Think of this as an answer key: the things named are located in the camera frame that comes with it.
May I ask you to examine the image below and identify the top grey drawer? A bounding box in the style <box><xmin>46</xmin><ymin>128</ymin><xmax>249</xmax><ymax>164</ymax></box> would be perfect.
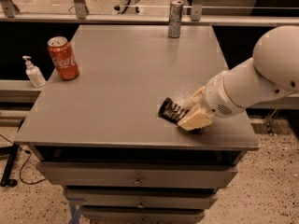
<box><xmin>36</xmin><ymin>161</ymin><xmax>237</xmax><ymax>189</ymax></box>

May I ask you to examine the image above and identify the grey drawer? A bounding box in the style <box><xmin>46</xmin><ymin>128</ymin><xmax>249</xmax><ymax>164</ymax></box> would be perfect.
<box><xmin>64</xmin><ymin>189</ymin><xmax>217</xmax><ymax>209</ymax></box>
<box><xmin>36</xmin><ymin>161</ymin><xmax>237</xmax><ymax>189</ymax></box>
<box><xmin>81</xmin><ymin>207</ymin><xmax>205</xmax><ymax>223</ymax></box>

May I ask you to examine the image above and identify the grey drawer cabinet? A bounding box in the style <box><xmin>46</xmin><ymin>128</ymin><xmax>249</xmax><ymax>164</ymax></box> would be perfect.
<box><xmin>13</xmin><ymin>23</ymin><xmax>260</xmax><ymax>224</ymax></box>

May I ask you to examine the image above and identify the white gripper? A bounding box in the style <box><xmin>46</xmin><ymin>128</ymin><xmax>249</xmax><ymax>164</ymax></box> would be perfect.
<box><xmin>178</xmin><ymin>71</ymin><xmax>245</xmax><ymax>131</ymax></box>

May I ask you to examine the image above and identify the middle grey drawer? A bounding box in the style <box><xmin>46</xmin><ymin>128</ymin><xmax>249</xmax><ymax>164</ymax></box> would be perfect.
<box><xmin>64</xmin><ymin>189</ymin><xmax>217</xmax><ymax>209</ymax></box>

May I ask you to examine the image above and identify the black floor cable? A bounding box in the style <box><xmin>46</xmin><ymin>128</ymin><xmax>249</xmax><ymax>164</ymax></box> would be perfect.
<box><xmin>0</xmin><ymin>133</ymin><xmax>47</xmax><ymax>186</ymax></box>

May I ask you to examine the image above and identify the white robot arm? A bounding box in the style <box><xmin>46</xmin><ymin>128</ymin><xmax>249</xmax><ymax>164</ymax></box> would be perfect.
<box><xmin>178</xmin><ymin>25</ymin><xmax>299</xmax><ymax>131</ymax></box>

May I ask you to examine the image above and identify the black stand leg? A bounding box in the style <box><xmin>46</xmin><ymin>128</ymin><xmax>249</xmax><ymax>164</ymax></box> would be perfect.
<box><xmin>0</xmin><ymin>145</ymin><xmax>18</xmax><ymax>188</ymax></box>

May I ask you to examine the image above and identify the metal railing frame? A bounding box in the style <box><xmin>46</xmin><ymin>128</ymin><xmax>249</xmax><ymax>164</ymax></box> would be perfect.
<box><xmin>0</xmin><ymin>0</ymin><xmax>299</xmax><ymax>27</ymax></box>

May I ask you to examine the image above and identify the silver redbull can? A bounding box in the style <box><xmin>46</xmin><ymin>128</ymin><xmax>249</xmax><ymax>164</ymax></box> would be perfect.
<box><xmin>168</xmin><ymin>0</ymin><xmax>184</xmax><ymax>38</ymax></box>

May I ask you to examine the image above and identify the white pump sanitizer bottle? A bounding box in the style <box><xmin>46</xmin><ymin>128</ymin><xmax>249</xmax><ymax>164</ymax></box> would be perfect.
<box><xmin>22</xmin><ymin>56</ymin><xmax>46</xmax><ymax>88</ymax></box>

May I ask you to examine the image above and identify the red coca-cola can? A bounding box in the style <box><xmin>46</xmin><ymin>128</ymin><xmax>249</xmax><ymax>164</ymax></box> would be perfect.
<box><xmin>48</xmin><ymin>36</ymin><xmax>79</xmax><ymax>80</ymax></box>

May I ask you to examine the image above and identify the bottom grey drawer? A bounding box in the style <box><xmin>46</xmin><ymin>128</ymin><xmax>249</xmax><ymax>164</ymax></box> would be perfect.
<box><xmin>81</xmin><ymin>207</ymin><xmax>205</xmax><ymax>223</ymax></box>

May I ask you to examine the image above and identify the black rxbar chocolate bar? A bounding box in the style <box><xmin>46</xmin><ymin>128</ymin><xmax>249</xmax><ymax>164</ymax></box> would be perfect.
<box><xmin>158</xmin><ymin>97</ymin><xmax>188</xmax><ymax>124</ymax></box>

